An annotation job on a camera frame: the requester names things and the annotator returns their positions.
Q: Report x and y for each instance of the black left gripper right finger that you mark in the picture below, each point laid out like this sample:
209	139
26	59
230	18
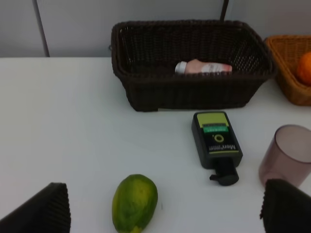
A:
285	208

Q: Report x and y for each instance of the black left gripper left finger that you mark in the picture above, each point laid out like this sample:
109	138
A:
48	211

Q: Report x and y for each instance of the black green pump bottle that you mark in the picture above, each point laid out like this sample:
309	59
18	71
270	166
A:
217	146

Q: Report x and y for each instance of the orange tangerine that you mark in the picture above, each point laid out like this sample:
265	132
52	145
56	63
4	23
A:
303	70

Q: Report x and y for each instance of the pink detergent bottle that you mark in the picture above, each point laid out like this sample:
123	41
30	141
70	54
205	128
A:
195	66

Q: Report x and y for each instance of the translucent purple cup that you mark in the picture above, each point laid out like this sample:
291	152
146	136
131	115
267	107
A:
288	156

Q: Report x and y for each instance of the green mango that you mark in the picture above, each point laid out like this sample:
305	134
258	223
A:
134	204

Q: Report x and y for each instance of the orange wicker basket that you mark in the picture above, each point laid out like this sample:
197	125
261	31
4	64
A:
287	51

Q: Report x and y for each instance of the dark brown wicker basket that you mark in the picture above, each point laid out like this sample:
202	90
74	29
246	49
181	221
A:
145	53

